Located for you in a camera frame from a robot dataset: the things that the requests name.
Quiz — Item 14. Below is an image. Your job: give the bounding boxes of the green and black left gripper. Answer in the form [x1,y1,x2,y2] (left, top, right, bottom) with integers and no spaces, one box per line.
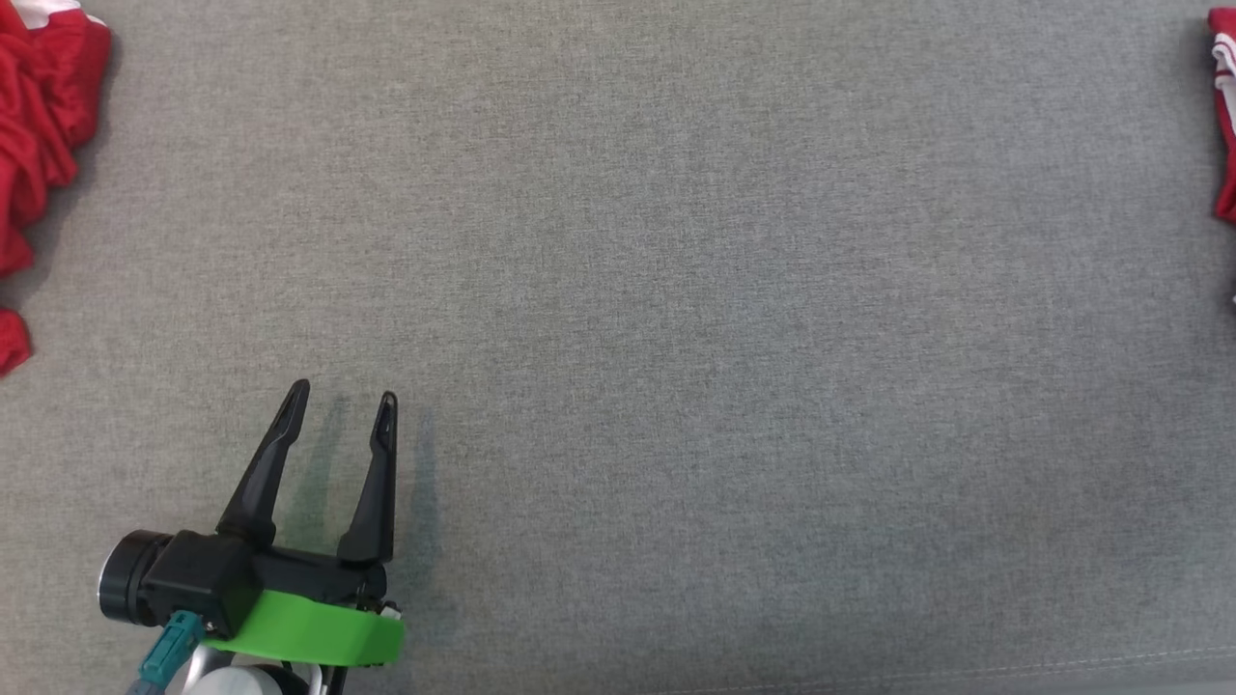
[200,378,406,668]

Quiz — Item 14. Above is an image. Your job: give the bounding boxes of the red shorts with white trim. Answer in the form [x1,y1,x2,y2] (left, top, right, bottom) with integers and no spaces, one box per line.
[0,0,113,378]

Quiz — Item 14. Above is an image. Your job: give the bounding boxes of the grey fabric sofa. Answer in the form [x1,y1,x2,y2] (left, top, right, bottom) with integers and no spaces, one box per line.
[0,0,1236,695]

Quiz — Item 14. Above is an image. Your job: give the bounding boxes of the red white basketball jersey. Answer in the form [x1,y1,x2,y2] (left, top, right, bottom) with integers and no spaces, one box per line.
[1208,8,1236,226]

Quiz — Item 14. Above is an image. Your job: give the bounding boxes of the black left cable, teal plug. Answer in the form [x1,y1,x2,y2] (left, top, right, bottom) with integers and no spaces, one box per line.
[124,610,207,695]

